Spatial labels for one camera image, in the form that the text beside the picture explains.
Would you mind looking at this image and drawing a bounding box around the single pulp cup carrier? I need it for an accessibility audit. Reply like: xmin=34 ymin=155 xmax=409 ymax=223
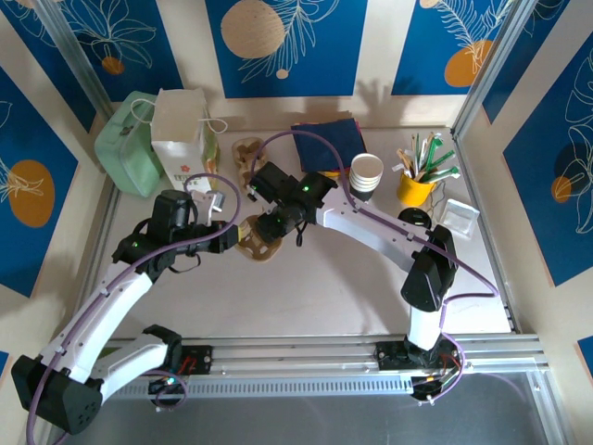
xmin=233 ymin=214 xmax=284 ymax=265

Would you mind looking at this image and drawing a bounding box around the printed paper takeout bag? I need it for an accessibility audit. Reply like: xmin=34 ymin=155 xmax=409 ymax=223
xmin=131 ymin=86 xmax=229 ymax=194

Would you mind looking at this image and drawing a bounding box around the stack of blue napkins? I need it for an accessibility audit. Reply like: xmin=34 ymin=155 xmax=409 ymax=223
xmin=290 ymin=118 xmax=370 ymax=172

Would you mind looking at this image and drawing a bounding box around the black coffee cup lid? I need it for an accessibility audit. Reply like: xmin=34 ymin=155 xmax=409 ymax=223
xmin=399 ymin=207 xmax=435 ymax=232

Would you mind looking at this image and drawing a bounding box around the stack of paper cups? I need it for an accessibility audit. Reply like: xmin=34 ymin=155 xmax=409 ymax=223
xmin=348 ymin=153 xmax=385 ymax=204

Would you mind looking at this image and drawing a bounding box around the mint green carry case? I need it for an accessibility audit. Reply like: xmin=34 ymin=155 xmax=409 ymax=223
xmin=94 ymin=90 xmax=164 ymax=198

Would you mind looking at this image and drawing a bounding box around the yellow stirrer holder cup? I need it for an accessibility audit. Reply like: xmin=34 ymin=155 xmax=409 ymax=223
xmin=397 ymin=172 xmax=437 ymax=208

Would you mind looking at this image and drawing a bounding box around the wooden stirrer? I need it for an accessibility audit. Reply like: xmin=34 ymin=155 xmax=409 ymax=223
xmin=396 ymin=147 xmax=418 ymax=182

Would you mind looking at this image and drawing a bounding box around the thin green stirrer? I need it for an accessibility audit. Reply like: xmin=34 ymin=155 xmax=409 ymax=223
xmin=409 ymin=133 xmax=423 ymax=175

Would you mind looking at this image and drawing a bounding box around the small white square dish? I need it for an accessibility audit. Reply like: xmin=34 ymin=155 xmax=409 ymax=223
xmin=437 ymin=197 xmax=482 ymax=238

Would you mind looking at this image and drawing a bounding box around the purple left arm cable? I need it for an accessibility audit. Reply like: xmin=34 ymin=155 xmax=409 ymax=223
xmin=25 ymin=173 xmax=242 ymax=445

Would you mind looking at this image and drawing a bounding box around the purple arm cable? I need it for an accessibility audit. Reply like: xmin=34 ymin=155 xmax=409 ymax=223
xmin=25 ymin=173 xmax=242 ymax=445
xmin=252 ymin=131 xmax=500 ymax=401

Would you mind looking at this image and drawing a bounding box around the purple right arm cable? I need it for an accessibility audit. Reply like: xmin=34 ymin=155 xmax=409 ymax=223
xmin=252 ymin=131 xmax=500 ymax=401

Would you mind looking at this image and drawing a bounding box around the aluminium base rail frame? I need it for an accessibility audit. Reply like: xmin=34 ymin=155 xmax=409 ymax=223
xmin=39 ymin=331 xmax=550 ymax=400

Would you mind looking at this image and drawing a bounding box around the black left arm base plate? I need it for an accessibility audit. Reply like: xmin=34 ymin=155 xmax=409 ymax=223
xmin=175 ymin=345 xmax=214 ymax=376

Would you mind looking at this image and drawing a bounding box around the slotted grey cable duct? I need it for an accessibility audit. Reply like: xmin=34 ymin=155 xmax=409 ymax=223
xmin=110 ymin=374 xmax=416 ymax=401

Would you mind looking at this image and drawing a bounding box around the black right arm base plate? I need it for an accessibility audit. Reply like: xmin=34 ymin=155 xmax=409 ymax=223
xmin=375 ymin=340 xmax=464 ymax=372

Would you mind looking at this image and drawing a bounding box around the aluminium corner post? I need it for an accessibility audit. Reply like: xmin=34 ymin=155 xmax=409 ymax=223
xmin=34 ymin=0 xmax=112 ymax=120
xmin=451 ymin=0 xmax=534 ymax=140

